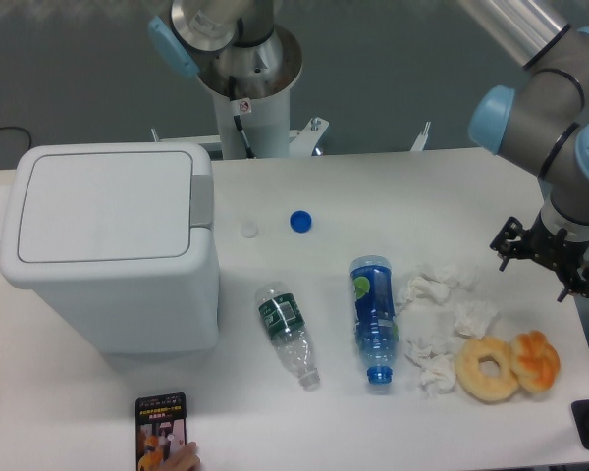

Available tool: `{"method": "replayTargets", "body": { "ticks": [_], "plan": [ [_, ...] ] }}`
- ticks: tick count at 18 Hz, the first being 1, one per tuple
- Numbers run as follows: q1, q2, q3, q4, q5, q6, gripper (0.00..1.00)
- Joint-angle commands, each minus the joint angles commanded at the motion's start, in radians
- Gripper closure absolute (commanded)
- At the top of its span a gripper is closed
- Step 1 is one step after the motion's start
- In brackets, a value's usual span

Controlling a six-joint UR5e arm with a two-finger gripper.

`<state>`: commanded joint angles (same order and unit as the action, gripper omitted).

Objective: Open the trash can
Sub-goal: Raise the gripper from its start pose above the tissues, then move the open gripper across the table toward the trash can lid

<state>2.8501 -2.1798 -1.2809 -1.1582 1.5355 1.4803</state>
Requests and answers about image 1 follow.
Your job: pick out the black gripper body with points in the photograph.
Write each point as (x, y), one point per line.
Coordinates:
(555, 252)

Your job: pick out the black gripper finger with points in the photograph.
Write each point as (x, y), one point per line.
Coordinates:
(512, 242)
(574, 275)

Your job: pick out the white plastic trash can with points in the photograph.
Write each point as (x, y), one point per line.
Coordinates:
(118, 239)

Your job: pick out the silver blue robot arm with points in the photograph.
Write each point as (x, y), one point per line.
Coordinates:
(534, 128)

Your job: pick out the person's hand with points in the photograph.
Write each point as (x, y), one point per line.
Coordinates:
(185, 459)

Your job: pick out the crumpled tissue right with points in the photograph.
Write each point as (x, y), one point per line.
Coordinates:
(474, 318)

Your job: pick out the crumpled tissue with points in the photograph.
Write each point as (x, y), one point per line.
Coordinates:
(474, 318)
(434, 358)
(434, 283)

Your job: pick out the orange glazed bread roll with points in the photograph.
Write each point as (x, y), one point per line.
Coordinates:
(534, 361)

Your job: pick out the crumpled tissue top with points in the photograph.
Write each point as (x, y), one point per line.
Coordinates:
(434, 283)

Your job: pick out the blue plastic bottle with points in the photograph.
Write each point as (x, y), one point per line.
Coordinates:
(376, 333)

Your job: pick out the crumpled tissue bottom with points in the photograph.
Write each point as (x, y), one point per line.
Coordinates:
(434, 358)

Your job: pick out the blue bottle cap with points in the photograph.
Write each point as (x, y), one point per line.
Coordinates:
(300, 221)

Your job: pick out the clear bottle green label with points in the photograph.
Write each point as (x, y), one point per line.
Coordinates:
(285, 328)

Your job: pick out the white bottle cap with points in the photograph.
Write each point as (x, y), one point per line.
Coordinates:
(249, 229)

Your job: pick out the black smartphone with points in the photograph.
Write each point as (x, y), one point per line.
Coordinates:
(160, 428)

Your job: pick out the white table bracket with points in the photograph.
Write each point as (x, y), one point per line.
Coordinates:
(421, 140)

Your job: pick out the ring donut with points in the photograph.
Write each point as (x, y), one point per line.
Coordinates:
(471, 377)

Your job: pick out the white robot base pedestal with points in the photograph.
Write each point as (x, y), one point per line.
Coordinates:
(251, 94)

